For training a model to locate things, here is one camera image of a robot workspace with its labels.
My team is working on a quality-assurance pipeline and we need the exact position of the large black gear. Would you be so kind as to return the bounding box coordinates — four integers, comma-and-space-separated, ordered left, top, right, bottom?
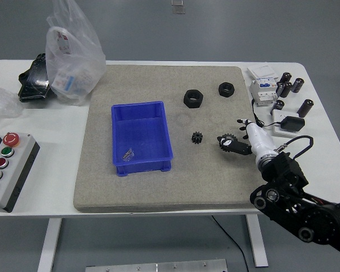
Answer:
219, 133, 239, 154

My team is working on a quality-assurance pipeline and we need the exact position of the black wrapped plastic part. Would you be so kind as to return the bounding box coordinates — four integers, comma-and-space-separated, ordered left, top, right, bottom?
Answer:
18, 53, 57, 103

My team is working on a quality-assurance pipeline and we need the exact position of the black adapter cord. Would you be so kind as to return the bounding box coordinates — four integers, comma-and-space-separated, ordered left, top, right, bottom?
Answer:
250, 99, 284, 130

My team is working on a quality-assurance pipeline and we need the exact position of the flat white switch panel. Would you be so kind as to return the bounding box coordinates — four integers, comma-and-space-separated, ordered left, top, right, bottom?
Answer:
246, 64, 279, 82

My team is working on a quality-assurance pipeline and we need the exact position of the small black hex nut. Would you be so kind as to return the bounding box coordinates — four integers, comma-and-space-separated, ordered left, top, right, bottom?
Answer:
218, 82, 236, 97

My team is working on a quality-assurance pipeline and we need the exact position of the white blue small carton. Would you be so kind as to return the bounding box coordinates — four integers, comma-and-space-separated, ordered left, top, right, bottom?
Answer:
51, 69, 76, 94

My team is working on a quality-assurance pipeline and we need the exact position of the white socket plate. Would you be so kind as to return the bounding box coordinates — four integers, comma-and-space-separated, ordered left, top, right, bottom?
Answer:
271, 109, 304, 139

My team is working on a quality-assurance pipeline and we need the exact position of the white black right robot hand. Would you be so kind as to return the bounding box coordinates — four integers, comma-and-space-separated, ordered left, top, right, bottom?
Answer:
216, 118, 278, 161

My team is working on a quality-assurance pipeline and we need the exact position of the crumpled clear plastic wrap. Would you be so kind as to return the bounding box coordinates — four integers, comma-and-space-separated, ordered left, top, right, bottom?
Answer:
0, 87, 25, 121

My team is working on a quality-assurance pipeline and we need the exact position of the grey-brown mat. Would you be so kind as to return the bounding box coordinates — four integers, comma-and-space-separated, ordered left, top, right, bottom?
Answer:
73, 64, 269, 213

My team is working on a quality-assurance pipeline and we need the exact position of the red emergency stop button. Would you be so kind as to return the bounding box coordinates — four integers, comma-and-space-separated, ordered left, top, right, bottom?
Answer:
2, 132, 20, 147

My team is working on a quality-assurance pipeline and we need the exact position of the clear floor fixture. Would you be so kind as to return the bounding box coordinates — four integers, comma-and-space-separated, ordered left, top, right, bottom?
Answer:
171, 0, 186, 15

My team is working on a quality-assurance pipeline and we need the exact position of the white table leg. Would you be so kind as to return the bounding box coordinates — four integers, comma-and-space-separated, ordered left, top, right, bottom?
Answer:
245, 214, 269, 267
37, 218, 63, 272

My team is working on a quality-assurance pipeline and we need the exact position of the black floor cable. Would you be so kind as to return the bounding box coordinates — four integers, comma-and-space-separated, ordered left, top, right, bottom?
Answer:
211, 215, 249, 272

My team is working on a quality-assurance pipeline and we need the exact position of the clear packet of screws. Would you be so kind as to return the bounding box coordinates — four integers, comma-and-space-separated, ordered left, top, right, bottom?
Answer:
122, 147, 136, 162

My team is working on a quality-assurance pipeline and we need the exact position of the clear plastic bag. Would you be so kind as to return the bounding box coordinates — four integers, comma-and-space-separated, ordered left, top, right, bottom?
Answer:
45, 0, 107, 107

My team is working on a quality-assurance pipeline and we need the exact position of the blue plastic box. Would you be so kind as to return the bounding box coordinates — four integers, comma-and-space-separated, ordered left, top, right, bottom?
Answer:
110, 100, 174, 177

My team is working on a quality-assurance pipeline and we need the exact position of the white circuit breaker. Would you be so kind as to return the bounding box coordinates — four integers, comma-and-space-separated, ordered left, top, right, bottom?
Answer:
249, 76, 279, 108

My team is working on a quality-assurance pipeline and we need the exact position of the grey push-button control box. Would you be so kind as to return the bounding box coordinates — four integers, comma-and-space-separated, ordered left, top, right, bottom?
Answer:
0, 132, 41, 213

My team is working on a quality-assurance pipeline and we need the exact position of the black power adapter plug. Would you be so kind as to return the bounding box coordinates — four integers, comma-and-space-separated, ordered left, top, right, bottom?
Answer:
280, 116, 305, 133

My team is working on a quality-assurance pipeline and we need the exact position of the large black hex nut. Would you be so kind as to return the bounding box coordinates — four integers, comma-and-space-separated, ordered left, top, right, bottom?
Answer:
183, 88, 204, 109

